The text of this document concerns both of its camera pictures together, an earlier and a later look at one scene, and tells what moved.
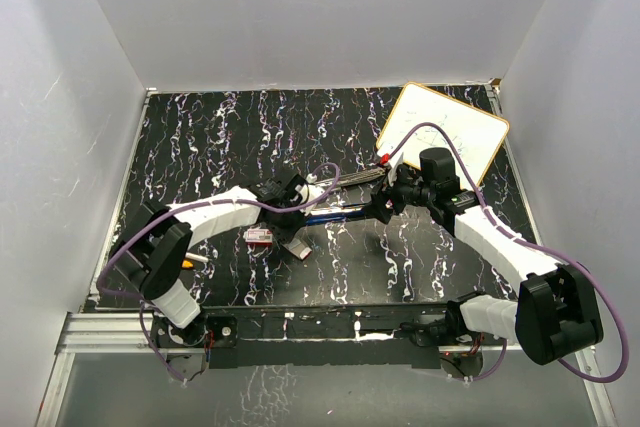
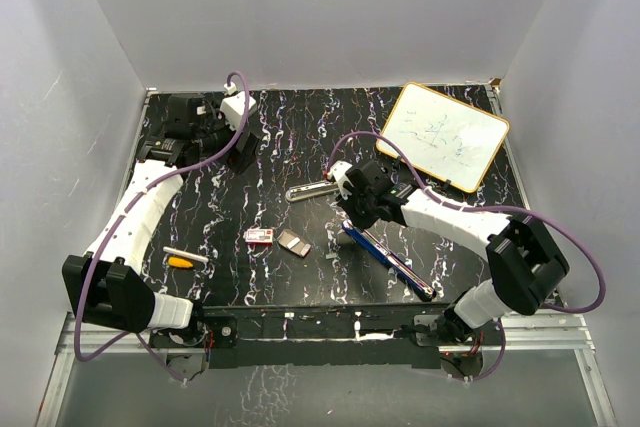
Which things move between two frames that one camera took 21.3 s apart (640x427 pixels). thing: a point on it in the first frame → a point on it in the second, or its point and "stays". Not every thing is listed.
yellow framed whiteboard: (477, 134) stays
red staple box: (259, 237) stays
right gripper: (377, 205) → (347, 206)
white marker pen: (196, 257) stays
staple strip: (298, 248) stays
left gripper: (282, 234) → (239, 159)
